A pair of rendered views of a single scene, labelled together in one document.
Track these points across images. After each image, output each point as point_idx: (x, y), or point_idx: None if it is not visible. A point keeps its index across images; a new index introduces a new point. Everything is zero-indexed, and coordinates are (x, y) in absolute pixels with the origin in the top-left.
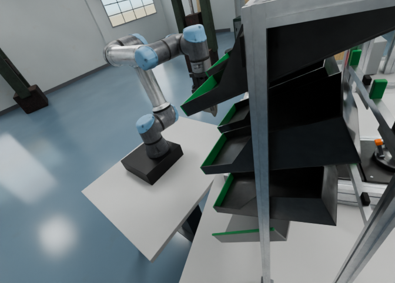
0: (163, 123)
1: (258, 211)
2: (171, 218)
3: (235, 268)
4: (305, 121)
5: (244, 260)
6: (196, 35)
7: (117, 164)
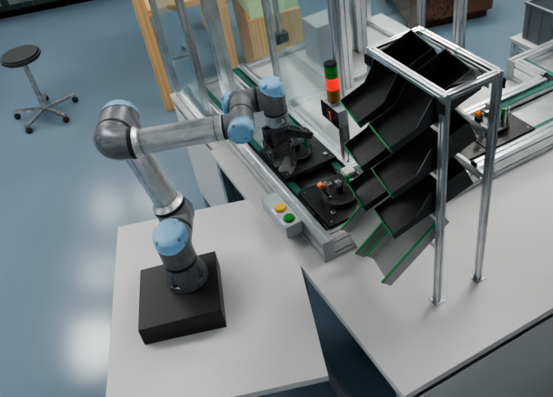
0: (191, 224)
1: (441, 198)
2: (301, 331)
3: (406, 310)
4: (430, 133)
5: (406, 301)
6: (281, 90)
7: (116, 352)
